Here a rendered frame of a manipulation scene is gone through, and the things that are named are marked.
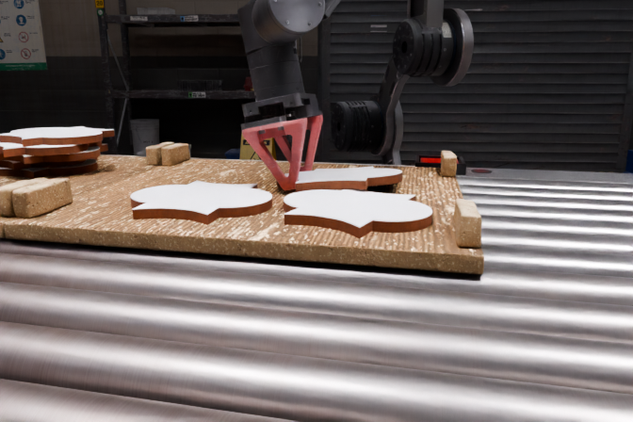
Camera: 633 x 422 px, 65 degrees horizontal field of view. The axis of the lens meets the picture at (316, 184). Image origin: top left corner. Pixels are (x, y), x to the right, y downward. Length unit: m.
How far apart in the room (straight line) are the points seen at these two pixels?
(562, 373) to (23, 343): 0.29
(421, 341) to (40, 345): 0.21
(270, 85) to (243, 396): 0.36
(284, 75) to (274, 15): 0.09
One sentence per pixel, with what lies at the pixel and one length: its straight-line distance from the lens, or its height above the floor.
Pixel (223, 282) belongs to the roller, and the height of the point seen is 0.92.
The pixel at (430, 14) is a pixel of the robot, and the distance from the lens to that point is 1.33.
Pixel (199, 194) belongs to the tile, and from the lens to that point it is 0.51.
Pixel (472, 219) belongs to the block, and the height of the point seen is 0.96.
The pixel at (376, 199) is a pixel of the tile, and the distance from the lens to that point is 0.48.
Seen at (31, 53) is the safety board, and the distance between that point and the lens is 6.31.
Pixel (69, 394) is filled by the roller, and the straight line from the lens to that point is 0.27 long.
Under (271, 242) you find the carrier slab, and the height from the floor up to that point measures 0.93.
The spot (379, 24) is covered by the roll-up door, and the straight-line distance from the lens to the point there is 5.26.
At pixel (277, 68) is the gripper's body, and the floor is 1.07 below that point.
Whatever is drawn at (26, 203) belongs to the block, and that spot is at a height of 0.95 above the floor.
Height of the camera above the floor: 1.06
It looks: 13 degrees down
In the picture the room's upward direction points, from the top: straight up
